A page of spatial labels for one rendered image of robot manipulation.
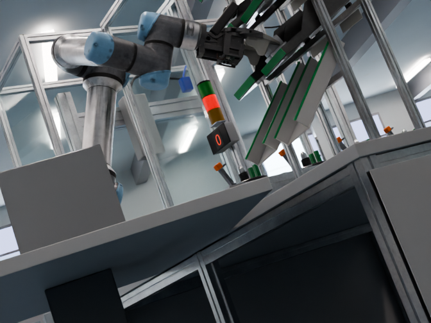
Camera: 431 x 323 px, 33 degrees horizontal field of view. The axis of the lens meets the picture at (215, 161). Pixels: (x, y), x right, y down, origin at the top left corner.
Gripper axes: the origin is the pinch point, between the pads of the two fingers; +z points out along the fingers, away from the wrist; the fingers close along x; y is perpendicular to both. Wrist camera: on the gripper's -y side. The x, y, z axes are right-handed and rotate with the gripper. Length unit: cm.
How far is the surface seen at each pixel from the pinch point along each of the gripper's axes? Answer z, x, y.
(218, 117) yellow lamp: 2, -60, -1
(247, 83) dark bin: -2.8, -10.3, 7.6
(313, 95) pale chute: 9.1, 8.2, 15.9
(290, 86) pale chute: 8.5, -7.1, 7.6
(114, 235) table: -38, 30, 62
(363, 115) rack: 21.9, 10.1, 19.5
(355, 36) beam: 326, -655, -391
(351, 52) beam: 333, -681, -380
